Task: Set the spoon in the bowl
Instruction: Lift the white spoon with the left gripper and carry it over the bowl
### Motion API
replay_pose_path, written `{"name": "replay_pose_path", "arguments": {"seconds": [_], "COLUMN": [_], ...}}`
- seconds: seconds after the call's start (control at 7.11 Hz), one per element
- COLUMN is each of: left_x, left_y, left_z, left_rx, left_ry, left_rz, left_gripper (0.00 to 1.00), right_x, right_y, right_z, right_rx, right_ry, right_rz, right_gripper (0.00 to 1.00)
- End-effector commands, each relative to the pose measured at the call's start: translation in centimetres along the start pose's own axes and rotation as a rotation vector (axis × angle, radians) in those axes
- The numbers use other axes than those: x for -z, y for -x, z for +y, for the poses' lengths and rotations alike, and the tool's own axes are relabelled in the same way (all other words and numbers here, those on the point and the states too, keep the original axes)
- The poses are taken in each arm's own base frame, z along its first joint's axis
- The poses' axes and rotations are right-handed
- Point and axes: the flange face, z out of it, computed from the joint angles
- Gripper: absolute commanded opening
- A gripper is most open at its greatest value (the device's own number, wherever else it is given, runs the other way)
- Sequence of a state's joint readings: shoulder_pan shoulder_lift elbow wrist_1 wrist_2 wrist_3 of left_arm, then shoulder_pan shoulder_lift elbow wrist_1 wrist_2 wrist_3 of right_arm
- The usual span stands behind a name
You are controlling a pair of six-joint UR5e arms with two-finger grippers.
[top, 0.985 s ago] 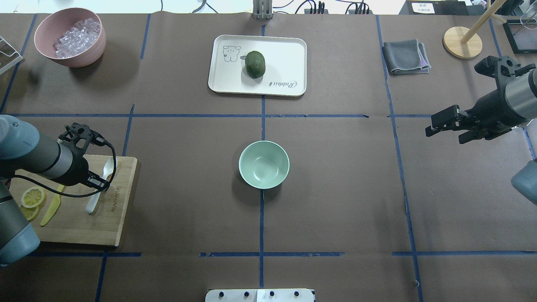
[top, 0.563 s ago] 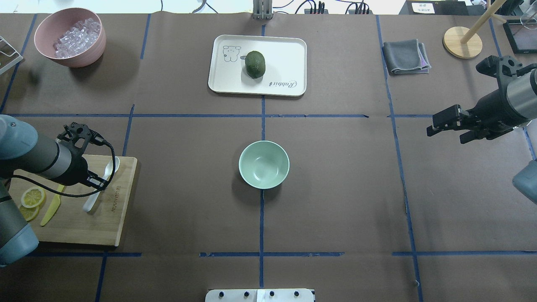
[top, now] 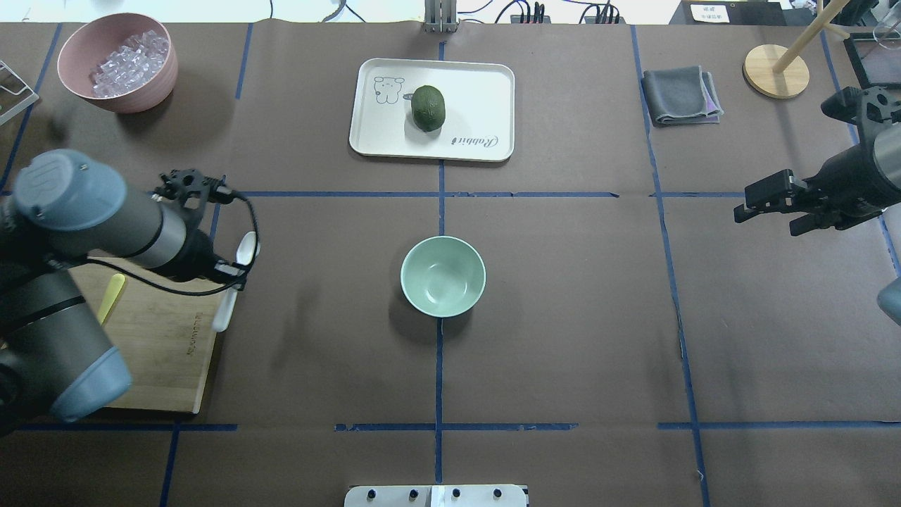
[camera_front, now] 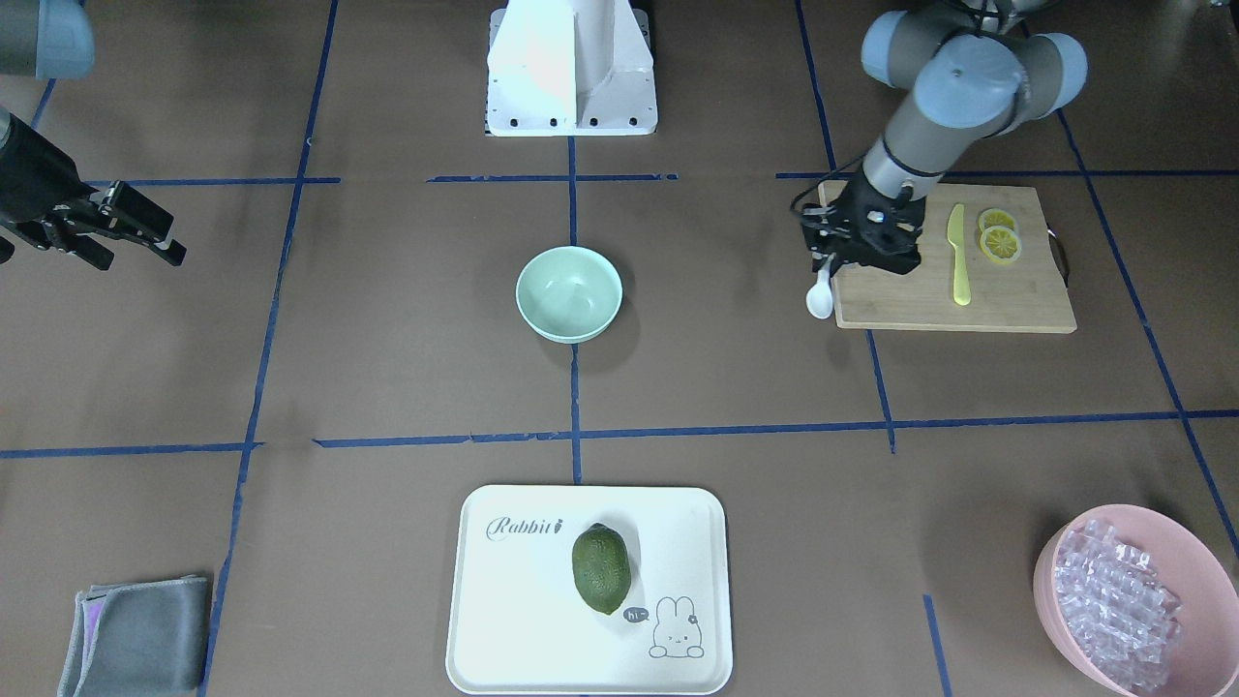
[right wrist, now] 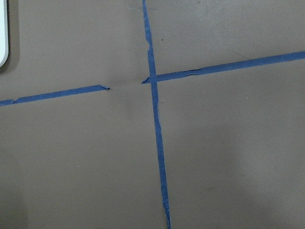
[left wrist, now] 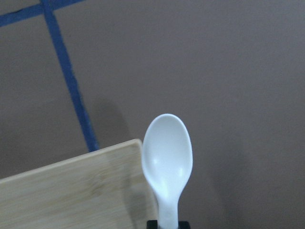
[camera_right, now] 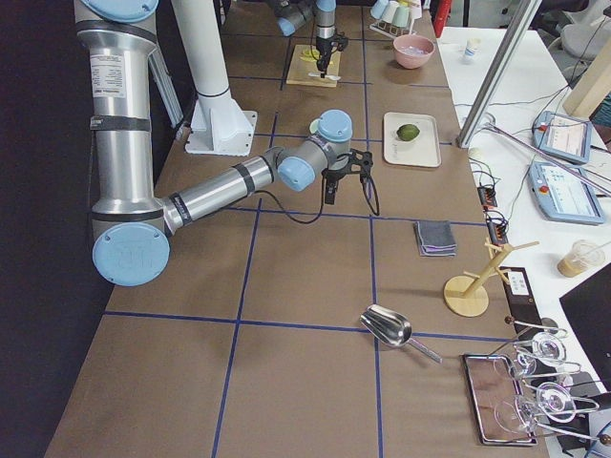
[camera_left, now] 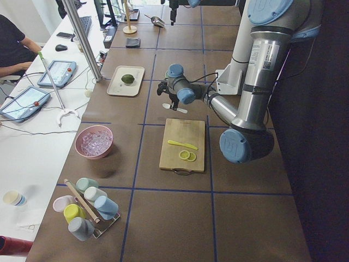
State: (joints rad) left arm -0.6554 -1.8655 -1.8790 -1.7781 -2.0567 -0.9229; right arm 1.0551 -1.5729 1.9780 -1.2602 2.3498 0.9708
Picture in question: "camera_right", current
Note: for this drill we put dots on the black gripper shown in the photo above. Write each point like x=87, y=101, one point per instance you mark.
x=333, y=175
x=324, y=48

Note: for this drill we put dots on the white plastic spoon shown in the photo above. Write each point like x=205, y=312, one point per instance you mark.
x=331, y=76

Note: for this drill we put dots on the light green bowl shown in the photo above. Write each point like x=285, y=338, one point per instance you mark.
x=314, y=126

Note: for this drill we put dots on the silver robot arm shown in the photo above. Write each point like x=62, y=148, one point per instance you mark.
x=292, y=15
x=131, y=225

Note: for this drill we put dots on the pink bowl with ice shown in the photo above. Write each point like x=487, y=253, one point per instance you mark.
x=412, y=51

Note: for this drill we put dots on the yellow plastic knife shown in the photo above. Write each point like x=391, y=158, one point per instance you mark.
x=309, y=56

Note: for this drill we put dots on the bamboo cutting board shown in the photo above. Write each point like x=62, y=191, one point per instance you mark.
x=298, y=69

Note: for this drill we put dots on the light blue cup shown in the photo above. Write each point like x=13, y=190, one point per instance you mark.
x=377, y=10

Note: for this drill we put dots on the pastel green cup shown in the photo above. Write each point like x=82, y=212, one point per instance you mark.
x=401, y=16

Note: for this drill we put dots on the green lime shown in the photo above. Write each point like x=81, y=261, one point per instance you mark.
x=407, y=132

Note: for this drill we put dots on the white rabbit tray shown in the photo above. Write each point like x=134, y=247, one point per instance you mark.
x=422, y=152

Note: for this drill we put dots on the grey folded cloth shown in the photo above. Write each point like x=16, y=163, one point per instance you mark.
x=435, y=238

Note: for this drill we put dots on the small white bottle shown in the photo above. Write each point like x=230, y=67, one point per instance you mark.
x=470, y=50

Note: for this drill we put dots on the metal ice scoop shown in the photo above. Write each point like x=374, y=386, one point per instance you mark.
x=393, y=329

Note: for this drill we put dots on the far black power adapter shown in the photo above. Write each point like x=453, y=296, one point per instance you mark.
x=487, y=196

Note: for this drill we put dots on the black power adapter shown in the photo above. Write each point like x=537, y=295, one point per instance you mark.
x=497, y=228
x=487, y=196

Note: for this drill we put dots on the wooden mug tree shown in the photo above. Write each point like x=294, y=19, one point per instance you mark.
x=465, y=294

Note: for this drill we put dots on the near black power adapter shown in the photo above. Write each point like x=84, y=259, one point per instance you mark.
x=497, y=228

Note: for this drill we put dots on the black labelled box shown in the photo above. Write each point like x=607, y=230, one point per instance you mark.
x=519, y=295

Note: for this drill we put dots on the near teach pendant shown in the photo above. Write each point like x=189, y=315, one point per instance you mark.
x=563, y=197

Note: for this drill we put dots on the teach pendant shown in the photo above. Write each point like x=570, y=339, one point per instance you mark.
x=563, y=136
x=563, y=197

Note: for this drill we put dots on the far teach pendant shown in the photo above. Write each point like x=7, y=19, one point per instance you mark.
x=563, y=136

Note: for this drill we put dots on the iced coffee cup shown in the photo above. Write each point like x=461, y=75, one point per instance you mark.
x=583, y=256

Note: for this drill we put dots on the clear glass upper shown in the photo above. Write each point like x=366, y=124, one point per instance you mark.
x=543, y=356

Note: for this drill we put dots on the clear glass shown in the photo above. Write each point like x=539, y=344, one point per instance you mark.
x=543, y=356
x=521, y=414

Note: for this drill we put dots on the black monitor corner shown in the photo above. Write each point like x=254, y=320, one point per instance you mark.
x=587, y=309

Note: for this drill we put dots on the metal mirror tray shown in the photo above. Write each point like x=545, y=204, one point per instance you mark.
x=489, y=383

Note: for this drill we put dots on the clear glass lower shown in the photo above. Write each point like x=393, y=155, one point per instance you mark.
x=521, y=414

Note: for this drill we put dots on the white wire cup rack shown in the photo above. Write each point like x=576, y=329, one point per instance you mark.
x=389, y=30

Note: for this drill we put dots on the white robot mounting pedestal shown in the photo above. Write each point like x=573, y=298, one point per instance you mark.
x=219, y=126

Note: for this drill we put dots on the aluminium frame post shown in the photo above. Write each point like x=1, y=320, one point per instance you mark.
x=519, y=24

